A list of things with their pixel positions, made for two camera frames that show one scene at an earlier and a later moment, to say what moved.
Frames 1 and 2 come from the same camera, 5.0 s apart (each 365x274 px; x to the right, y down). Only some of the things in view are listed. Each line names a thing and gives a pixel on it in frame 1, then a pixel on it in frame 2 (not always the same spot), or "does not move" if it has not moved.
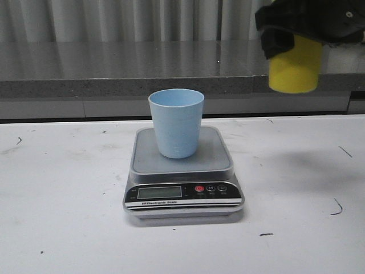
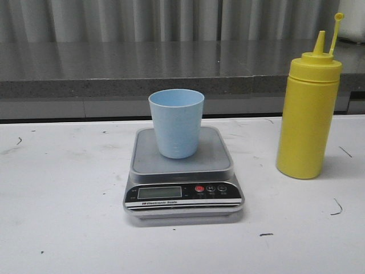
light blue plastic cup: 177,114 does not move
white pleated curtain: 31,21 does not move
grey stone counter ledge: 86,80 does not move
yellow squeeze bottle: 297,70 → 308,110
